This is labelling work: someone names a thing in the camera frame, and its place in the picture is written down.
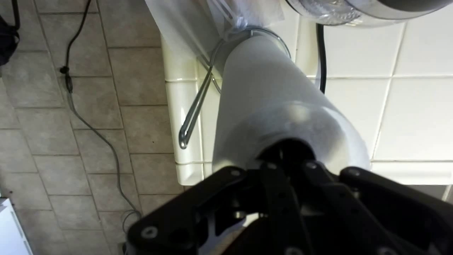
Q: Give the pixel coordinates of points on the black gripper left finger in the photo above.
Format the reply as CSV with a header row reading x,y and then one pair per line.
x,y
203,212

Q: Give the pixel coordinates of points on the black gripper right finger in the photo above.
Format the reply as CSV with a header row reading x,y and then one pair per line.
x,y
368,216

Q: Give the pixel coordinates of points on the white paper towel roll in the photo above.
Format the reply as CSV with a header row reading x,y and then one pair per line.
x,y
278,93
190,124

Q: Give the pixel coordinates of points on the white stove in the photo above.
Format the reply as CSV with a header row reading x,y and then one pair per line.
x,y
10,228

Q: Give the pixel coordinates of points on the glass electric kettle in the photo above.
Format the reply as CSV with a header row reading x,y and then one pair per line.
x,y
368,8

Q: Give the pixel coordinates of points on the black backpack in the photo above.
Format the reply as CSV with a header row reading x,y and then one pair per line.
x,y
7,36

